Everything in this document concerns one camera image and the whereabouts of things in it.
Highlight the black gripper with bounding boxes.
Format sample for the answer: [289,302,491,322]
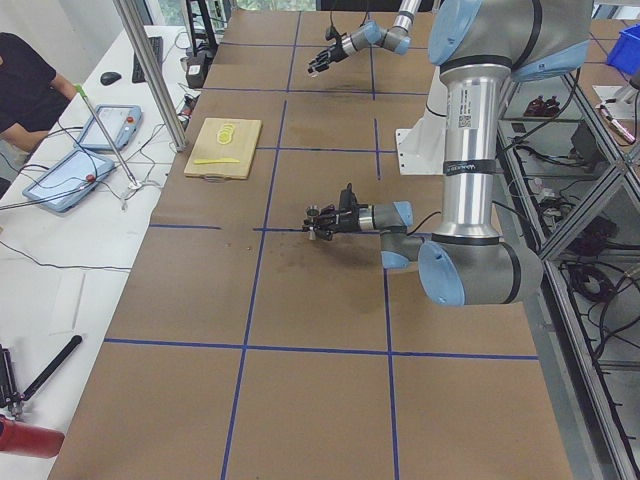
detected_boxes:
[302,204,361,241]
[308,42,347,75]

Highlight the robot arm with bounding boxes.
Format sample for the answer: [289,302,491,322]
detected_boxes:
[307,0,421,77]
[303,1,593,306]

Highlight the bamboo cutting board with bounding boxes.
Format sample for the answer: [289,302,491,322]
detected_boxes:
[184,118,262,180]

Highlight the front lemon slice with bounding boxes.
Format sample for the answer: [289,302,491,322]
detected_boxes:
[217,133,231,145]

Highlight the yellow plastic knife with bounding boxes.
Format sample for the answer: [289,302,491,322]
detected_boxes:
[193,157,241,165]

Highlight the black box with label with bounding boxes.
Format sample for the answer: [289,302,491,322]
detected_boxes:
[186,50,212,89]

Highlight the black keyboard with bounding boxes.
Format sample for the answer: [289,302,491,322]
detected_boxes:
[131,35,165,84]

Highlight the far teach pendant tablet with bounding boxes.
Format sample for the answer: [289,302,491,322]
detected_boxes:
[78,104,143,153]

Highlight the teach pendant tablet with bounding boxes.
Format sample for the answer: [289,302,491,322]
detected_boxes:
[22,149,115,213]
[78,104,143,153]

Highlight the black computer mouse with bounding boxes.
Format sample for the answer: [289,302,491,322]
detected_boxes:
[100,71,122,86]

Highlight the near teach pendant tablet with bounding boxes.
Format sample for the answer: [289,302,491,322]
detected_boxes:
[22,149,115,213]

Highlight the person in black shirt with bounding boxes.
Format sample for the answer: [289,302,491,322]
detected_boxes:
[1,32,77,153]

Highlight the blue plastic bin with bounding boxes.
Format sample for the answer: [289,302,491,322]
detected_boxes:
[606,24,640,75]

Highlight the red cylinder bottle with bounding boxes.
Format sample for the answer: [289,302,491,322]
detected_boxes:
[0,415,65,459]

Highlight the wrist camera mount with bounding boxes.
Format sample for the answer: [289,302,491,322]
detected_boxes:
[339,183,359,211]
[325,26,342,42]

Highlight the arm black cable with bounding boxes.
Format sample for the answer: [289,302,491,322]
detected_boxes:
[405,210,444,236]

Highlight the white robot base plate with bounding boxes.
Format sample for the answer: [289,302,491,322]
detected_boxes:
[395,128,445,176]

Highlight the aluminium frame post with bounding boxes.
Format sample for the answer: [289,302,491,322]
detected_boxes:
[113,0,187,152]

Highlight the black handled tool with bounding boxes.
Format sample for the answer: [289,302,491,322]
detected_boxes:
[1,335,83,419]

